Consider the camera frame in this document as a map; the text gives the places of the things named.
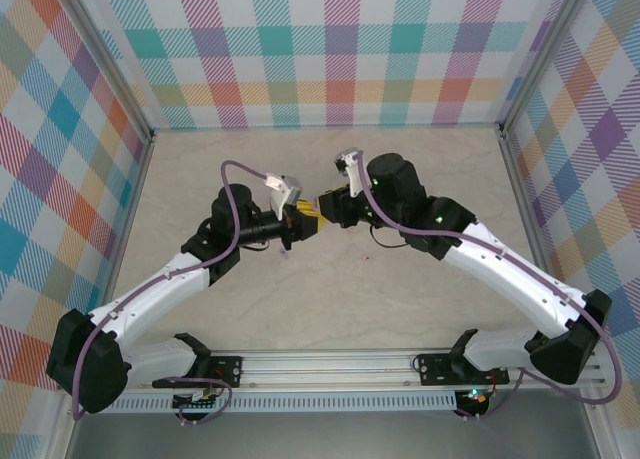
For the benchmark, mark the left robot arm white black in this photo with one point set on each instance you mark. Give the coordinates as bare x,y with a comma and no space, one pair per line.
150,294

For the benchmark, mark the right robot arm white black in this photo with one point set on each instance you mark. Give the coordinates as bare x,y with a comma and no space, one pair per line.
520,279

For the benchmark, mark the aluminium right side rail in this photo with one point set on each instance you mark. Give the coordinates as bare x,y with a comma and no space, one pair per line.
525,204

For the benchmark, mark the aluminium left side rail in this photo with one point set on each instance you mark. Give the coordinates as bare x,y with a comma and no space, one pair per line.
126,229

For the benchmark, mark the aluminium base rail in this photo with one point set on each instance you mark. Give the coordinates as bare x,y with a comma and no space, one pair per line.
325,366

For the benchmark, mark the aluminium right corner post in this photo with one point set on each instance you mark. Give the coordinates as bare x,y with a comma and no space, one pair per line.
543,54

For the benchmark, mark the aluminium corner post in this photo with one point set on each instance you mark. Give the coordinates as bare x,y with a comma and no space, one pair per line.
108,54
543,54

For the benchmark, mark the aluminium left corner post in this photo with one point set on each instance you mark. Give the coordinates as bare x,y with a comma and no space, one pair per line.
108,54

